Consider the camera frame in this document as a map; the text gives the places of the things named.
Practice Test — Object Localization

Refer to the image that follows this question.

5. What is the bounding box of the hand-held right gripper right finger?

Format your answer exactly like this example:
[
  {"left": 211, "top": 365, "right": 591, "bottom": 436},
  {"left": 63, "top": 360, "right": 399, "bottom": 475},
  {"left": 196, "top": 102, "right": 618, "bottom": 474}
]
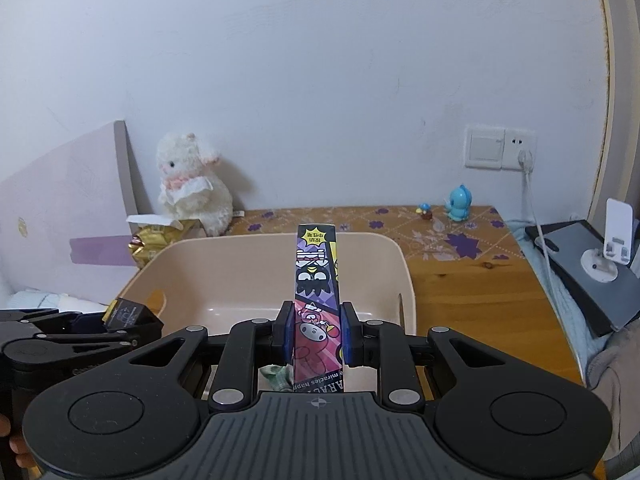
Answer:
[{"left": 341, "top": 301, "right": 507, "bottom": 413}]

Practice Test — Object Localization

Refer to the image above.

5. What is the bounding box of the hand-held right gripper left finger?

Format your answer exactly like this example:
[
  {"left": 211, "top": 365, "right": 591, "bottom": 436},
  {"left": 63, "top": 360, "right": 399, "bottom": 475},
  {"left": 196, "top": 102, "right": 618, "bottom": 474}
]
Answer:
[{"left": 128, "top": 301, "right": 296, "bottom": 412}]

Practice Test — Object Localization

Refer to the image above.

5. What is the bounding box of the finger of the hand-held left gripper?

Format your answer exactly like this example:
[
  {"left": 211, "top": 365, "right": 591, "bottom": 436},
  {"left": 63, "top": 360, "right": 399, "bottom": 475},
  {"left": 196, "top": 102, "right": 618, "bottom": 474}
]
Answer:
[
  {"left": 0, "top": 321, "right": 165, "bottom": 372},
  {"left": 0, "top": 308, "right": 108, "bottom": 333}
]

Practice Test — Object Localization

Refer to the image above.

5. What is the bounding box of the small black box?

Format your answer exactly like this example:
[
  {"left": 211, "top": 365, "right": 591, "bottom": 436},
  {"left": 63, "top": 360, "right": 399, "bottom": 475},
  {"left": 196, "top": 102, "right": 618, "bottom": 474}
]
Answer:
[{"left": 102, "top": 297, "right": 164, "bottom": 333}]

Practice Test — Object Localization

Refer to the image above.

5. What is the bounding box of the cartoon printed purple box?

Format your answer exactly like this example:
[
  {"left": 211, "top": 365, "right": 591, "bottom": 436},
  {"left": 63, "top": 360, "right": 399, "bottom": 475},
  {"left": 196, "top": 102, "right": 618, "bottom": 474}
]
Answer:
[{"left": 287, "top": 223, "right": 346, "bottom": 394}]

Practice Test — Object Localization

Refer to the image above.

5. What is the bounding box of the beige plastic basin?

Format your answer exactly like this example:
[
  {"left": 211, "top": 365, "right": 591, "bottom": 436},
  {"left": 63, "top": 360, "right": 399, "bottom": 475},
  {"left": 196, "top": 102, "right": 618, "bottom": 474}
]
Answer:
[{"left": 116, "top": 232, "right": 418, "bottom": 402}]

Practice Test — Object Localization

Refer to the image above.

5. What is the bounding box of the person's left hand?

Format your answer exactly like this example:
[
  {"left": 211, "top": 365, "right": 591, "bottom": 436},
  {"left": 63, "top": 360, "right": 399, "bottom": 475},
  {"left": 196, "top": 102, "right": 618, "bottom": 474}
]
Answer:
[{"left": 0, "top": 414, "right": 32, "bottom": 468}]

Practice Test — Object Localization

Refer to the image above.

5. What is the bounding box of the white blue bedding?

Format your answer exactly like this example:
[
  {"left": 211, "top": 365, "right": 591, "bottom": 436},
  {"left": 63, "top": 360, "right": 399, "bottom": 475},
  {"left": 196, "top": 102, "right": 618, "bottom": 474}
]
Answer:
[{"left": 9, "top": 287, "right": 115, "bottom": 317}]

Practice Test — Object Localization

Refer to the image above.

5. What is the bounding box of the crumpled green paper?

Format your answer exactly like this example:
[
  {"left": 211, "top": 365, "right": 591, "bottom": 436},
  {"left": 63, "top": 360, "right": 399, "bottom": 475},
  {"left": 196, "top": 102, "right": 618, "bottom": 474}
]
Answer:
[{"left": 259, "top": 364, "right": 295, "bottom": 394}]

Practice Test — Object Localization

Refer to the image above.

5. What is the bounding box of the gold snack box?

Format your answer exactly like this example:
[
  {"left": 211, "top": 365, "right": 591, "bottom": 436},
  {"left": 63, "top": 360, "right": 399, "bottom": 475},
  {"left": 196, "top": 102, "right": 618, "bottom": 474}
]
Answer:
[{"left": 125, "top": 213, "right": 207, "bottom": 269}]

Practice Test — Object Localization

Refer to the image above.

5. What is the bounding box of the floral table cover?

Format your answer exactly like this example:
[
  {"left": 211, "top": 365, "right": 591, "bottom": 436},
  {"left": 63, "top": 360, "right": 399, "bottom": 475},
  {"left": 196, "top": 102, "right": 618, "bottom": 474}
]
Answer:
[{"left": 226, "top": 204, "right": 527, "bottom": 262}]

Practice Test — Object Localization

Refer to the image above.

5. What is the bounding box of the blue penguin toy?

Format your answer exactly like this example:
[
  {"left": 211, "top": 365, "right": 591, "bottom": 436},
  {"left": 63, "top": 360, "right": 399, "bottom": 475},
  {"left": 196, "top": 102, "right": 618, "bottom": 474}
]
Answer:
[{"left": 446, "top": 186, "right": 472, "bottom": 223}]

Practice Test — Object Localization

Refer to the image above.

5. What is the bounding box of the white plush sheep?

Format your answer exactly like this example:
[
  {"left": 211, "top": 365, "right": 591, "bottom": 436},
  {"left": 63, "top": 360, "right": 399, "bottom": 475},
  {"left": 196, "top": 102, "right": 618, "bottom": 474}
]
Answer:
[{"left": 156, "top": 131, "right": 236, "bottom": 237}]

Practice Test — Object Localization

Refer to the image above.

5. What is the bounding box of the light blue blanket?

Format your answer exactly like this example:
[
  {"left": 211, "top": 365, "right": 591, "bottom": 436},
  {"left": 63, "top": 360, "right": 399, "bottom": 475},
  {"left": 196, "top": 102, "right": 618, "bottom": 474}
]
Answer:
[{"left": 504, "top": 217, "right": 618, "bottom": 388}]

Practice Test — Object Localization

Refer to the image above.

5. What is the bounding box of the grey tablet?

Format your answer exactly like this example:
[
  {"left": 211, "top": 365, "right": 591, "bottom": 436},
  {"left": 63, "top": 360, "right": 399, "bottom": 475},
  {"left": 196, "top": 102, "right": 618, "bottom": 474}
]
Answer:
[{"left": 534, "top": 220, "right": 640, "bottom": 332}]

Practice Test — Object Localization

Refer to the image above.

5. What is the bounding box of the black laptop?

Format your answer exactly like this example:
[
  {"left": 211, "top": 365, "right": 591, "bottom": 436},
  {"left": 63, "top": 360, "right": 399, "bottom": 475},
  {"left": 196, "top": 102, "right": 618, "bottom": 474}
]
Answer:
[{"left": 523, "top": 222, "right": 640, "bottom": 339}]

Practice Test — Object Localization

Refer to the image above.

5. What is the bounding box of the white phone stand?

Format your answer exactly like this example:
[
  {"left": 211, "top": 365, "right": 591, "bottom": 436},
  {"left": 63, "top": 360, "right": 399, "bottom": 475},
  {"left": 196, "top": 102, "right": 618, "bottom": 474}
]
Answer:
[{"left": 580, "top": 198, "right": 640, "bottom": 284}]

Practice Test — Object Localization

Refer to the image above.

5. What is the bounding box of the grey cloth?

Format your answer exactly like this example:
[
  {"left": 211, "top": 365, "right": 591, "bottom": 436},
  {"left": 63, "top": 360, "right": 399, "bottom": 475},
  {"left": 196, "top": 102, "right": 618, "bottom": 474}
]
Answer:
[{"left": 585, "top": 320, "right": 640, "bottom": 463}]

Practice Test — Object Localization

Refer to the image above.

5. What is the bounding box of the white wall switch socket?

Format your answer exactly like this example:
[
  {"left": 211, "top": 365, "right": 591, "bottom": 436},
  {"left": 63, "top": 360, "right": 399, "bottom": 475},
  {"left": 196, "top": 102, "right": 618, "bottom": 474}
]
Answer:
[{"left": 464, "top": 124, "right": 537, "bottom": 172}]

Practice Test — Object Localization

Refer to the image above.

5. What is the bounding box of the white charger plug cable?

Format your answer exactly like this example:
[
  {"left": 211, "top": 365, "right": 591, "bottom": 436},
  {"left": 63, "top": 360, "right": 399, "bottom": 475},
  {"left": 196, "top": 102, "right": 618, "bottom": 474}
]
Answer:
[{"left": 516, "top": 148, "right": 558, "bottom": 293}]

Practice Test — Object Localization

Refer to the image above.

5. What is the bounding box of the beige door frame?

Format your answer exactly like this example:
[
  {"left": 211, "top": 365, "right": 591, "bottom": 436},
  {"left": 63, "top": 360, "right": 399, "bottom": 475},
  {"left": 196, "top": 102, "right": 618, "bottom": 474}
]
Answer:
[{"left": 590, "top": 0, "right": 640, "bottom": 223}]

